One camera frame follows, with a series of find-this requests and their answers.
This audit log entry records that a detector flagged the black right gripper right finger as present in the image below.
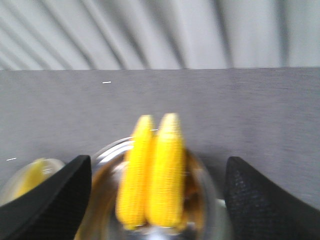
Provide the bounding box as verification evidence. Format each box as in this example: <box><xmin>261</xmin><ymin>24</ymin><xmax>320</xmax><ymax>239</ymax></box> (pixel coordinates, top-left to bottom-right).
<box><xmin>224</xmin><ymin>156</ymin><xmax>320</xmax><ymax>240</ymax></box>

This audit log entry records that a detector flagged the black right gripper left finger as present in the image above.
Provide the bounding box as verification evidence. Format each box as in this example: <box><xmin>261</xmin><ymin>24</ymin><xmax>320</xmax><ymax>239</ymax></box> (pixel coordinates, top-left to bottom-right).
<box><xmin>0</xmin><ymin>155</ymin><xmax>92</xmax><ymax>240</ymax></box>

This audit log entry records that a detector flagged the yellow corn cob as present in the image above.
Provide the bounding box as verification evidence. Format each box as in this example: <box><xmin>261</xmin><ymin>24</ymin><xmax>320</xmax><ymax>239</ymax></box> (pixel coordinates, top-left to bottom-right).
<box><xmin>115</xmin><ymin>114</ymin><xmax>155</xmax><ymax>231</ymax></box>
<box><xmin>146</xmin><ymin>112</ymin><xmax>186</xmax><ymax>228</ymax></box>
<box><xmin>14</xmin><ymin>158</ymin><xmax>48</xmax><ymax>199</ymax></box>

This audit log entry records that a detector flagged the beige round plate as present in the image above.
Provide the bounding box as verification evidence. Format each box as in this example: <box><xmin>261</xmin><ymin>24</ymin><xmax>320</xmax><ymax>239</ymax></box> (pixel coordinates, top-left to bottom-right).
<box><xmin>0</xmin><ymin>158</ymin><xmax>65</xmax><ymax>206</ymax></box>

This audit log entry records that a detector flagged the pale green electric cooking pot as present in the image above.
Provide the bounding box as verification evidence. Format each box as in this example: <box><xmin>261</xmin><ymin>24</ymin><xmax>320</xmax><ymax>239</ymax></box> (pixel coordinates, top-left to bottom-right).
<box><xmin>75</xmin><ymin>135</ymin><xmax>234</xmax><ymax>240</ymax></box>

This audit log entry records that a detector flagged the grey pleated curtain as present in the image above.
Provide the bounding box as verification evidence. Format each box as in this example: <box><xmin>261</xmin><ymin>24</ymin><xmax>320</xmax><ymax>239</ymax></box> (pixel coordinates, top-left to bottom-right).
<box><xmin>0</xmin><ymin>0</ymin><xmax>320</xmax><ymax>71</ymax></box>

